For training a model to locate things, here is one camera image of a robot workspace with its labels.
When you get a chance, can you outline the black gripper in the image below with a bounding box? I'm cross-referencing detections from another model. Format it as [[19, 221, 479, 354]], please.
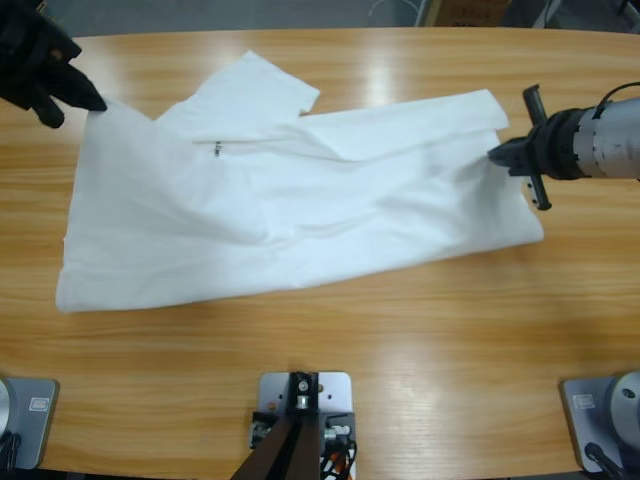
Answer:
[[0, 0, 109, 129], [487, 83, 584, 211]]

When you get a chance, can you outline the white t-shirt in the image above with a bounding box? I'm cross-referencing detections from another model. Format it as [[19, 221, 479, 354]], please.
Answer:
[[54, 48, 546, 315]]

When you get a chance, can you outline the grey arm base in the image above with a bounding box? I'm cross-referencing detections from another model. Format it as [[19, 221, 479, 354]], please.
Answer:
[[0, 377, 60, 471], [558, 369, 640, 474]]

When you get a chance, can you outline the grey metal stand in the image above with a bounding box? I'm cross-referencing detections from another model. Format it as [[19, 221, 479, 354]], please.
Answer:
[[532, 0, 640, 34]]

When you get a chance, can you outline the brown cardboard box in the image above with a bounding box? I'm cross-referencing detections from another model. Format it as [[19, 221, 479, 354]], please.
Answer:
[[439, 0, 504, 26]]

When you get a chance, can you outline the white mounting block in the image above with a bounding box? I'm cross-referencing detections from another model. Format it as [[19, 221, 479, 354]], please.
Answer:
[[257, 370, 357, 480]]

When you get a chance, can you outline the black stand clamp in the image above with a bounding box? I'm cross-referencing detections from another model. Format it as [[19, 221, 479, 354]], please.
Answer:
[[249, 408, 359, 451]]

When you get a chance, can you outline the black base cable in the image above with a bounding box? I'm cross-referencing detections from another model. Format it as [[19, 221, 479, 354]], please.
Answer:
[[584, 442, 629, 474], [0, 432, 24, 471]]

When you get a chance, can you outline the orange cable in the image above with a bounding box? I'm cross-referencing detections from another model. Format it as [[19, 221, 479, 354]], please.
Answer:
[[319, 444, 359, 480]]

